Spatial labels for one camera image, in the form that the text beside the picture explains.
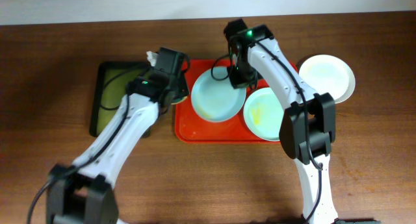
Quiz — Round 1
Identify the light blue plate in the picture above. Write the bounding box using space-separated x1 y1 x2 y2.
190 66 246 123

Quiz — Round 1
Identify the light green plate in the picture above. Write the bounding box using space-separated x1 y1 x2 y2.
243 88 284 142

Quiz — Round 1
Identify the white plate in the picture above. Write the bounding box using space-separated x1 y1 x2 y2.
298 55 356 103

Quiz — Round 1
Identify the green and yellow sponge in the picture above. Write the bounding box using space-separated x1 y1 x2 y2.
172 96 187 105

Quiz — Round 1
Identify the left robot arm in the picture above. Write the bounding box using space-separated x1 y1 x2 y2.
42 47 190 224

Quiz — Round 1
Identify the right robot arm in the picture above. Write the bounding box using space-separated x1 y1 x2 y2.
224 19 339 223

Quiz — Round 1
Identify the black tray with green water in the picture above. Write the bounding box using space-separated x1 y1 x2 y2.
89 61 150 137

